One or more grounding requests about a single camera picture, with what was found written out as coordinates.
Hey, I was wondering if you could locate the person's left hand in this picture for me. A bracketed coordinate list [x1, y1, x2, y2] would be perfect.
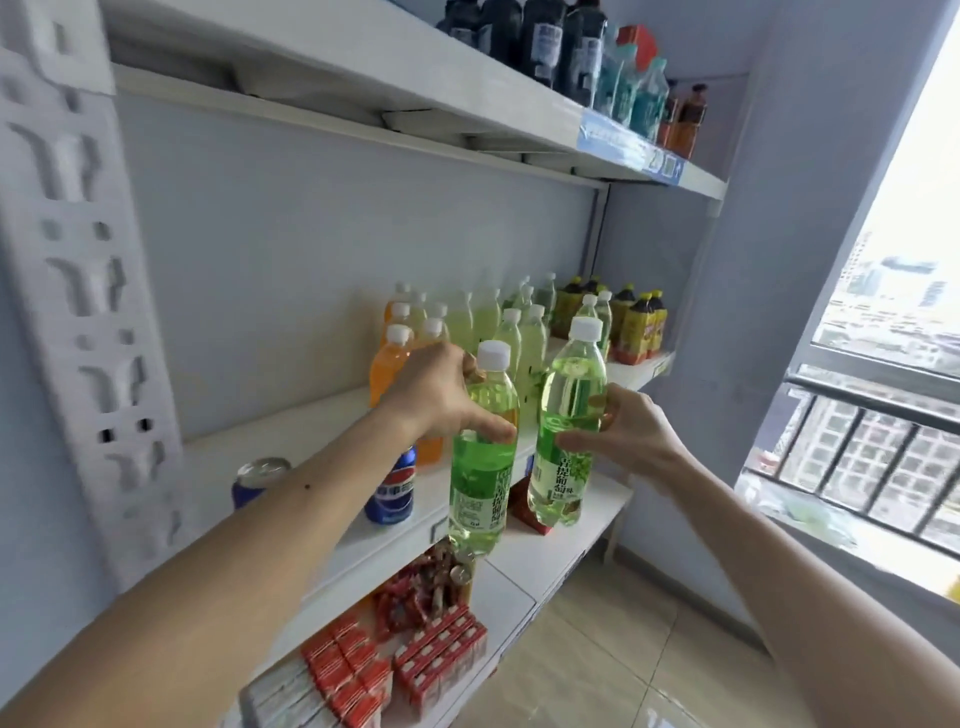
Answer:
[382, 341, 519, 444]

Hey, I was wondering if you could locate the person's right hand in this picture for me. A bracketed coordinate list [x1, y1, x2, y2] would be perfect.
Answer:
[556, 382, 695, 489]

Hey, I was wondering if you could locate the green soda bottle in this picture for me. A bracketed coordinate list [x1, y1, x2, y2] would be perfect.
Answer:
[447, 339, 521, 560]
[527, 315, 609, 529]

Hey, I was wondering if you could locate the group of brown tea bottles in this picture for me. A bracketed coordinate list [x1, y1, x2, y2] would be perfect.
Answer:
[551, 275, 669, 367]

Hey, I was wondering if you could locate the group of pale yellow bottles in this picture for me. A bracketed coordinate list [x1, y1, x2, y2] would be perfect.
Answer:
[412, 288, 553, 444]

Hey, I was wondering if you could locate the blue drink can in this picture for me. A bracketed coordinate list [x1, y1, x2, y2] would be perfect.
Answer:
[365, 446, 418, 526]
[230, 457, 294, 511]

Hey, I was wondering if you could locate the group of pale green bottles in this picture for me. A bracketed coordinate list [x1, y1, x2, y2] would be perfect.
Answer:
[506, 271, 615, 361]

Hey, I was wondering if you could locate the white shelf with blue labels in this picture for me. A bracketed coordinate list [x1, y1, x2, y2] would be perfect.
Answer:
[0, 0, 729, 728]

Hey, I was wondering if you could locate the person's right forearm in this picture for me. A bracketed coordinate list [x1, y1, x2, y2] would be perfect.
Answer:
[652, 449, 960, 728]

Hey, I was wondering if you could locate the person's left forearm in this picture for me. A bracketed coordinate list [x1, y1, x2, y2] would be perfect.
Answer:
[0, 404, 421, 728]

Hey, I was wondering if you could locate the pile of red snack packets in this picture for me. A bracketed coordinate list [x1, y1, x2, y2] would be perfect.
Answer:
[373, 551, 470, 639]

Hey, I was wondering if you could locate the black balcony railing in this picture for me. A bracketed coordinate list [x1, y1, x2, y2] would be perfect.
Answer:
[746, 374, 960, 560]

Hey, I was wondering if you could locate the stack of small red cartons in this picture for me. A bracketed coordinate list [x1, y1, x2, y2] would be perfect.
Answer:
[299, 603, 489, 728]

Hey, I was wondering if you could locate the blue price label strip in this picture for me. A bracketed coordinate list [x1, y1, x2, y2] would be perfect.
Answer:
[577, 112, 685, 187]

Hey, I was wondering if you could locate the window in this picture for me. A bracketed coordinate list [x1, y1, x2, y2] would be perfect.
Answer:
[738, 0, 960, 601]

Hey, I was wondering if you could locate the stack of white blue cartons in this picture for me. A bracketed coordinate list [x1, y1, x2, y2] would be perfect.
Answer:
[239, 659, 331, 728]

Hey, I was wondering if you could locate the black bottle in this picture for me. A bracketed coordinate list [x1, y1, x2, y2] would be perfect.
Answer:
[477, 0, 524, 73]
[562, 0, 607, 110]
[442, 0, 481, 46]
[519, 0, 568, 91]

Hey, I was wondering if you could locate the small red box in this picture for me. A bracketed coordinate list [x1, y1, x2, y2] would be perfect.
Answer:
[616, 23, 660, 73]

